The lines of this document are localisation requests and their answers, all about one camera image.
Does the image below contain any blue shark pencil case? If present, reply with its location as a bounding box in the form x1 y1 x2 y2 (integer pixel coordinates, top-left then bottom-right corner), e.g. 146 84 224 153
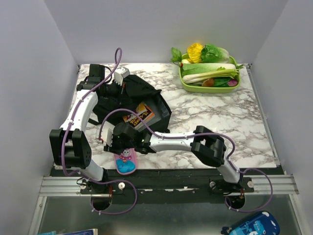
221 211 281 235

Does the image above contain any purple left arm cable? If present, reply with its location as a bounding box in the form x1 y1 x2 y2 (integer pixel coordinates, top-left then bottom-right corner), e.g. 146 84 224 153
62 47 137 215

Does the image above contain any green lettuce leaf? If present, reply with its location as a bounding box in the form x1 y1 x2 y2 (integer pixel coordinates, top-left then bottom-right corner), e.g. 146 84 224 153
201 44 229 63

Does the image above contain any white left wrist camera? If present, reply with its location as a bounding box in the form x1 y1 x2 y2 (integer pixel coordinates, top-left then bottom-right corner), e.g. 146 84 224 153
113 67 130 86

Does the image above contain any Roald Dahl Charlie book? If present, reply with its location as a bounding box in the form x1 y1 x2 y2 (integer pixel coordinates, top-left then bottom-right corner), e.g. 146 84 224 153
123 102 155 130

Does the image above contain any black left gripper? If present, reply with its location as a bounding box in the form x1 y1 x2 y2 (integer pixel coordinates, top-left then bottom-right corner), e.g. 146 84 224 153
101 79 133 104

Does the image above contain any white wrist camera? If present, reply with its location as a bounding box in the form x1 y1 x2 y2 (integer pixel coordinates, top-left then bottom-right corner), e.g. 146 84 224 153
113 67 130 86
96 127 113 147

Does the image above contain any pink cartoon pencil case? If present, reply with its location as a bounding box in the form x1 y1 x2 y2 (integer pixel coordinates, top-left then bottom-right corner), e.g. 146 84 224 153
114 148 137 175

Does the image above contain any black student backpack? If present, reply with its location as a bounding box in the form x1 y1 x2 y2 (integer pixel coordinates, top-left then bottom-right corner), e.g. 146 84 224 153
89 74 172 133

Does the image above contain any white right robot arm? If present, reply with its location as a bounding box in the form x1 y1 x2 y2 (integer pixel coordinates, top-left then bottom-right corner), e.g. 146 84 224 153
104 122 243 192

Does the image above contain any yellow fabric flower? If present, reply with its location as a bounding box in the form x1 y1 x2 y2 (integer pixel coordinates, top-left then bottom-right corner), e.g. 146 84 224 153
187 43 203 63

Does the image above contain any purple vegetable toy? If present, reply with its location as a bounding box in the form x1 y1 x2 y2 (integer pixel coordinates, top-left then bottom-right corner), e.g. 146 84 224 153
227 79 238 87

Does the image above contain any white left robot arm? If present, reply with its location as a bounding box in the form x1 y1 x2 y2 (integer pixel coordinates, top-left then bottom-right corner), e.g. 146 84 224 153
49 77 109 193

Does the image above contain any green plastic vegetable tray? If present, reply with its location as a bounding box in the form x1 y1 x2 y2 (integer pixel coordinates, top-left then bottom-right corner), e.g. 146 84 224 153
179 54 243 94

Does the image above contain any aluminium mounting rail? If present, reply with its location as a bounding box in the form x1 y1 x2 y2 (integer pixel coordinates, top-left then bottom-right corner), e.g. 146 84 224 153
39 175 299 197

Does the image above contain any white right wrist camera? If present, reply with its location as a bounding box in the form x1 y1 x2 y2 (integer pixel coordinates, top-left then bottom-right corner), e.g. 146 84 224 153
96 127 113 147

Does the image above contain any green leafy sprig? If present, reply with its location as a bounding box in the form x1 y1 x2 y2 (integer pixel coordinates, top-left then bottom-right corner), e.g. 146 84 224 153
171 47 182 66

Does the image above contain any white-stemmed cabbage stalk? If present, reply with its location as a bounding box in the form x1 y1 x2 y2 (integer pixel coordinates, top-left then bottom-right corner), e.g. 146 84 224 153
182 69 239 84

